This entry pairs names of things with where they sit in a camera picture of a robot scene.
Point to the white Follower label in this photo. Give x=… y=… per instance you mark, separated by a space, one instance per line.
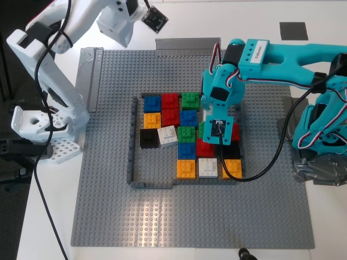
x=257 y=52

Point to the white brick cube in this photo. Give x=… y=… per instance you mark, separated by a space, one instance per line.
x=168 y=136
x=208 y=112
x=208 y=168

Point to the crumpled grey duct tape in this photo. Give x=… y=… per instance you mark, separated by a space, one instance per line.
x=284 y=130

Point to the red brick cube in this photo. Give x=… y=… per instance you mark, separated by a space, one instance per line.
x=171 y=117
x=170 y=101
x=203 y=150
x=236 y=132

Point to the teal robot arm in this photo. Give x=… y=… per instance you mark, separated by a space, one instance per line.
x=287 y=58

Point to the crumpled silver duct tape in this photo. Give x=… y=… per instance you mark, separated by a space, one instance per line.
x=317 y=170

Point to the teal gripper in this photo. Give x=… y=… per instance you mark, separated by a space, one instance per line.
x=205 y=101

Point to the black brick cube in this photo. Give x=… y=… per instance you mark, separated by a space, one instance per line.
x=231 y=151
x=149 y=138

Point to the silver duct tape strip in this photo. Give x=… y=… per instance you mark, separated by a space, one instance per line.
x=92 y=81

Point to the black table clamp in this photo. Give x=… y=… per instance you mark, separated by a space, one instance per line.
x=27 y=150

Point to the black knob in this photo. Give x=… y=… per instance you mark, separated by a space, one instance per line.
x=245 y=254

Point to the green brick cube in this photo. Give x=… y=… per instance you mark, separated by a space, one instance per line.
x=191 y=101
x=186 y=134
x=201 y=130

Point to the orange brick cube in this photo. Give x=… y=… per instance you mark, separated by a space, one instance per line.
x=234 y=166
x=152 y=121
x=186 y=169

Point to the blue brick cube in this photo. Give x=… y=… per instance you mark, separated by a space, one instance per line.
x=189 y=118
x=186 y=150
x=152 y=104

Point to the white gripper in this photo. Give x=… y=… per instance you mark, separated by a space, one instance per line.
x=117 y=33

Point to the dark grey tape square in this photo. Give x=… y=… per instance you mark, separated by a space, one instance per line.
x=294 y=31

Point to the grey duct tape strip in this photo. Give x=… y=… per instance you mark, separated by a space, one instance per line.
x=292 y=103

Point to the black camera circuit board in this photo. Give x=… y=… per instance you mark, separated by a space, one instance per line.
x=154 y=19

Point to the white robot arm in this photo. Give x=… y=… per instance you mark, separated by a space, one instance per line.
x=62 y=84

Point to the teal wrist camera box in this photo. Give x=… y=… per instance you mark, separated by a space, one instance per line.
x=210 y=135

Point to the grey studded baseplate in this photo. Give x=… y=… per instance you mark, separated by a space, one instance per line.
x=189 y=211

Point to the ribbed grey tape strip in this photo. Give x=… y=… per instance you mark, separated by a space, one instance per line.
x=187 y=46

